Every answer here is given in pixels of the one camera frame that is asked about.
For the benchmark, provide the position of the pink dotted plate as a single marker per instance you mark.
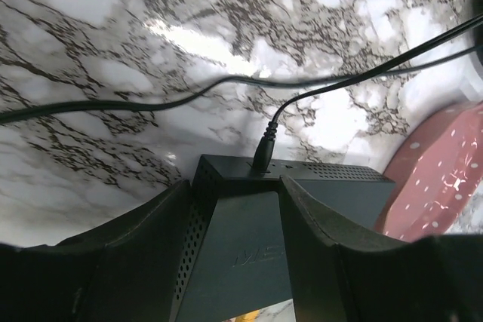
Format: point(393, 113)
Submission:
point(436, 171)

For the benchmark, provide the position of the dark grey network switch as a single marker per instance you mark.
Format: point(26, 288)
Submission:
point(233, 259)

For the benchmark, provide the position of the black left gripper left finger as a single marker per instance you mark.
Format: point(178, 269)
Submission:
point(122, 270)

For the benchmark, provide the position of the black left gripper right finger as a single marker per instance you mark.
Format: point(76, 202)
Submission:
point(342, 271)

